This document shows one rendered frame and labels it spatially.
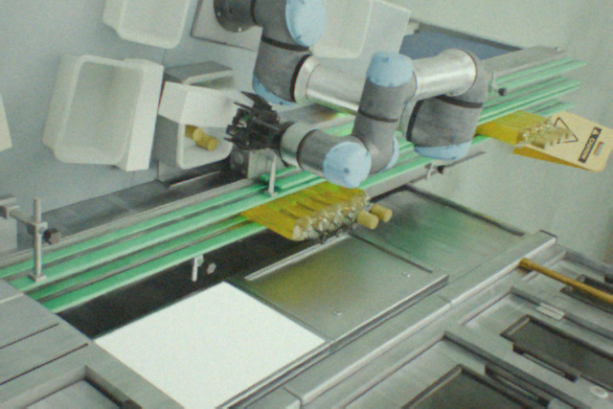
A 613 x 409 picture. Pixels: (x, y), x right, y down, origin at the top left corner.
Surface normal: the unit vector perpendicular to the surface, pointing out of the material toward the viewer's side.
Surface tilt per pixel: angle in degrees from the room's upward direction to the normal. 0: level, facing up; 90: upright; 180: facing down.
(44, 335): 90
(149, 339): 90
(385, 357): 90
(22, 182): 0
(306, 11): 5
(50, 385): 0
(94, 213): 90
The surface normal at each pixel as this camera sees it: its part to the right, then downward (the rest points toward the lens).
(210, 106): 0.75, 0.33
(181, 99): -0.59, -0.02
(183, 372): 0.11, -0.91
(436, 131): -0.41, 0.22
